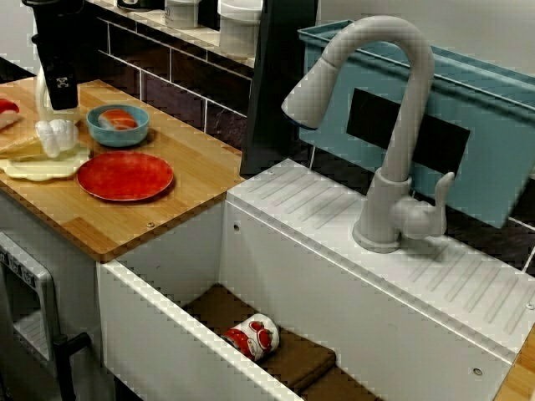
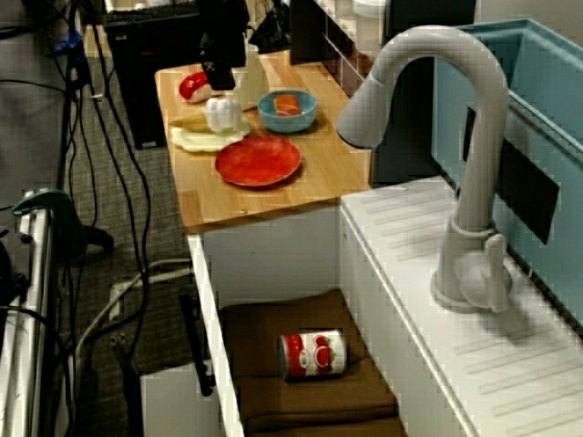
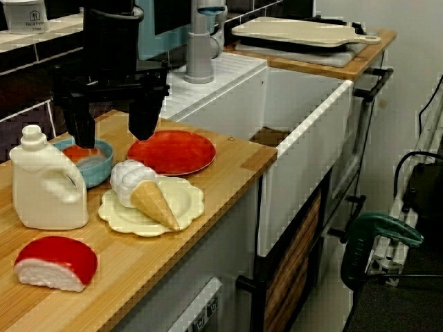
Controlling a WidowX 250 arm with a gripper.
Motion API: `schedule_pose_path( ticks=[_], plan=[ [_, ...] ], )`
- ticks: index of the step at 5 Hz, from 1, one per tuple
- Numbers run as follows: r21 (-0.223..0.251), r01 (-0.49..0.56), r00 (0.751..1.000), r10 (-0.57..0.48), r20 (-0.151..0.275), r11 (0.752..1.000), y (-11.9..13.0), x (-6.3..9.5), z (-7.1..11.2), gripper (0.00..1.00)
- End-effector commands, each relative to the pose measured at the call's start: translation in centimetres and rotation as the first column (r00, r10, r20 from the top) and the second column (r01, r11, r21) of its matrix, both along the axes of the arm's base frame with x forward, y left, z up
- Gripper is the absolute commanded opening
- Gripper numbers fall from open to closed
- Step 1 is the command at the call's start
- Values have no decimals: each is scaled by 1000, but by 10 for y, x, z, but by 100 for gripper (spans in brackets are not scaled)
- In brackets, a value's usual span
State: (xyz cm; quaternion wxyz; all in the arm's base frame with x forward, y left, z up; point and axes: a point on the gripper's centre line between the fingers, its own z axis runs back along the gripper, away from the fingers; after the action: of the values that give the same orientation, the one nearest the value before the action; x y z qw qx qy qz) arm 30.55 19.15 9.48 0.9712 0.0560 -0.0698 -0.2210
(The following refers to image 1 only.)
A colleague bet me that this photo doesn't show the plain white canister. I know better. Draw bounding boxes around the plain white canister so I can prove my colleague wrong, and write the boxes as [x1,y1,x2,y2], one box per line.
[217,0,265,58]

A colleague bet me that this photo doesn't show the light blue bowl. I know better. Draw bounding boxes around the light blue bowl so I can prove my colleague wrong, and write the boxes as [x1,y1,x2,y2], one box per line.
[86,104,150,148]

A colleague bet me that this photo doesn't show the grey toy oven door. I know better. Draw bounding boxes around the grey toy oven door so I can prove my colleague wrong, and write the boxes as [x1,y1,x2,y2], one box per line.
[0,231,62,364]

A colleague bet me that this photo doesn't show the red plate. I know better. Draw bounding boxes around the red plate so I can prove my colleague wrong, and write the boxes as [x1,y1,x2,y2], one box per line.
[76,151,175,203]

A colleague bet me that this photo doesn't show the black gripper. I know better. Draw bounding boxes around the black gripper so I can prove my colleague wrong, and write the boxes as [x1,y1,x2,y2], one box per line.
[31,33,83,112]

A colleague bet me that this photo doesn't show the tomato soup can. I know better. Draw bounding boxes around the tomato soup can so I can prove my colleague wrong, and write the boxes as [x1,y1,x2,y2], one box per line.
[221,312,280,361]

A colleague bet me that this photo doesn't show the salmon sushi toy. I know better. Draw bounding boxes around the salmon sushi toy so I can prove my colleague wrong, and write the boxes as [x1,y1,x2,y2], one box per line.
[98,109,138,130]

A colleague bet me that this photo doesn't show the grey toy faucet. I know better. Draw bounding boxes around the grey toy faucet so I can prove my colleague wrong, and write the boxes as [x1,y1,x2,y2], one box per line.
[280,15,456,255]

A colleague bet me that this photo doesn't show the white jar with label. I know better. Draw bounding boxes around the white jar with label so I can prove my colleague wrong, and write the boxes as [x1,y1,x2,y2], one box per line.
[164,0,202,30]

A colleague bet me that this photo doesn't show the cream scalloped plate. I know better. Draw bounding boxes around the cream scalloped plate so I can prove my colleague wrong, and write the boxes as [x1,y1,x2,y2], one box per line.
[0,141,92,182]

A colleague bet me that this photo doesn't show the white toy kitchen sink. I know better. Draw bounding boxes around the white toy kitchen sink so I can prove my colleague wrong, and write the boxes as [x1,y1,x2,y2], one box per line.
[96,157,535,401]

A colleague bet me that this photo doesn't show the brown folded cloth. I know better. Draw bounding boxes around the brown folded cloth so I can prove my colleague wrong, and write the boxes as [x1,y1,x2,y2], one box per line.
[182,283,377,401]

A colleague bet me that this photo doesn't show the white toy detergent bottle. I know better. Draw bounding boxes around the white toy detergent bottle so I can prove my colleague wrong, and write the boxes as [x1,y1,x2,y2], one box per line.
[34,69,81,125]

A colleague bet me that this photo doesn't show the black-lidded jar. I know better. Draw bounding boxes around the black-lidded jar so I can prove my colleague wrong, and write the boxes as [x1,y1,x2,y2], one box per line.
[116,0,166,12]

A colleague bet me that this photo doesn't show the black upright post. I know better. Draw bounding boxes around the black upright post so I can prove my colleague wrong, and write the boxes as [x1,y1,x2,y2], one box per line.
[240,0,323,181]

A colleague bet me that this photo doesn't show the light blue plastic bin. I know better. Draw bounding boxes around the light blue plastic bin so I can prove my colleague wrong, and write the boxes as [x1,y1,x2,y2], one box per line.
[297,19,535,230]

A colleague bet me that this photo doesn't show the black cabinet handle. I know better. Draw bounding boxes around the black cabinet handle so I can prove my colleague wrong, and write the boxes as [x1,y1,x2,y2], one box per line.
[53,332,91,401]

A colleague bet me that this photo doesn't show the black rectangular label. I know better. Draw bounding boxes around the black rectangular label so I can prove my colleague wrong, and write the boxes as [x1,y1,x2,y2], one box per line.
[345,87,472,170]

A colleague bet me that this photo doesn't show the red tuna sushi toy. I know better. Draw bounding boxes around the red tuna sushi toy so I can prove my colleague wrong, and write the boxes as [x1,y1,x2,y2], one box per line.
[0,99,21,133]

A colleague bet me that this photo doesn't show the toy ice cream cone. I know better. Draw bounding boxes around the toy ice cream cone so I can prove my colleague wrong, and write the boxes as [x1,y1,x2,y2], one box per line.
[0,119,80,162]

